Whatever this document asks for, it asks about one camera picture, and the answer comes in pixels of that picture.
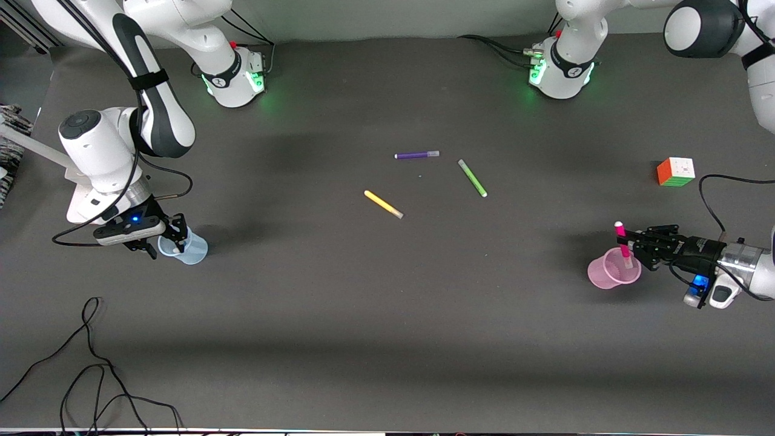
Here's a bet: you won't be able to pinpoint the pink marker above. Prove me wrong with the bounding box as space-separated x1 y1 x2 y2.
614 221 634 271

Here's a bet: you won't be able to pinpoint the light blue plastic cup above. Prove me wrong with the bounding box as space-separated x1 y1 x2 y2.
157 227 208 265

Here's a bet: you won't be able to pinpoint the pink plastic cup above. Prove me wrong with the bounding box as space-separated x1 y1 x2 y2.
587 247 642 290

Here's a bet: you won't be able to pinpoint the colourful puzzle cube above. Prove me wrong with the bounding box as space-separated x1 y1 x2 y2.
657 157 696 187

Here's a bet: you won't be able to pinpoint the white metal bar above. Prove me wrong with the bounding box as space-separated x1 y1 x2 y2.
0 124 76 173

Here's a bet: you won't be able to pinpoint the patterned grey cloth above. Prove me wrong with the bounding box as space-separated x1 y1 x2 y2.
0 104 34 210

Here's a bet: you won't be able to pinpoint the green marker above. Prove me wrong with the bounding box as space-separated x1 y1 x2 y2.
457 159 488 198

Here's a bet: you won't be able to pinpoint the yellow marker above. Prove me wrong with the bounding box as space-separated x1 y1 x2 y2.
363 190 404 220

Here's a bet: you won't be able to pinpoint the thin black loose cable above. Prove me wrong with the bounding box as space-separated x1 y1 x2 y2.
0 297 185 436

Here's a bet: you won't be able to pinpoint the black right arm base cables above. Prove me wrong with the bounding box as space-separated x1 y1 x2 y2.
221 9 277 74

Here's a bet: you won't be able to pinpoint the black arm base cables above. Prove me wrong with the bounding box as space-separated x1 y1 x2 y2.
457 11 565 67
221 9 277 74

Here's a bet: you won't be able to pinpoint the dark aluminium frame rail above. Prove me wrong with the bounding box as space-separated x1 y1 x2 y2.
0 5 64 56

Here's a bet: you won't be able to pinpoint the black left arm base cables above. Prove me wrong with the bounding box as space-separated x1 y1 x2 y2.
457 11 565 67

